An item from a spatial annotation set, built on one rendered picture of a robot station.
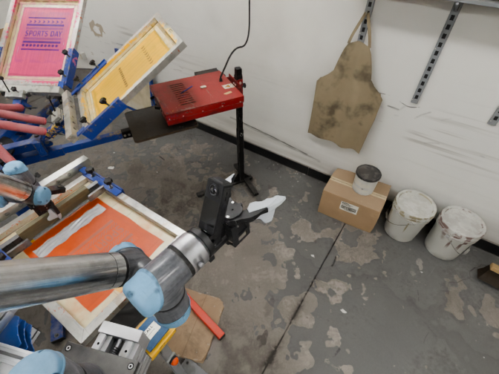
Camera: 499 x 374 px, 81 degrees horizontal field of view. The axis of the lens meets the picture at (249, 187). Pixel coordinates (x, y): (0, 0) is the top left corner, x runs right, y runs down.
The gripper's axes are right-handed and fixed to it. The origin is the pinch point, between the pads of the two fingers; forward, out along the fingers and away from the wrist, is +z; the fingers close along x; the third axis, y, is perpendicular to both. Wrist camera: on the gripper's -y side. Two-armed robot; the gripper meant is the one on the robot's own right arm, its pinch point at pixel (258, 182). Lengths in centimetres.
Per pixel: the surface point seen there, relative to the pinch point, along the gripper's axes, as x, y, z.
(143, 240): -71, 63, -9
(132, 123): -159, 51, 47
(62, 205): -110, 48, -24
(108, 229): -89, 61, -16
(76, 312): -64, 64, -47
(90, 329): -51, 62, -47
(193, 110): -118, 43, 73
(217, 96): -116, 42, 95
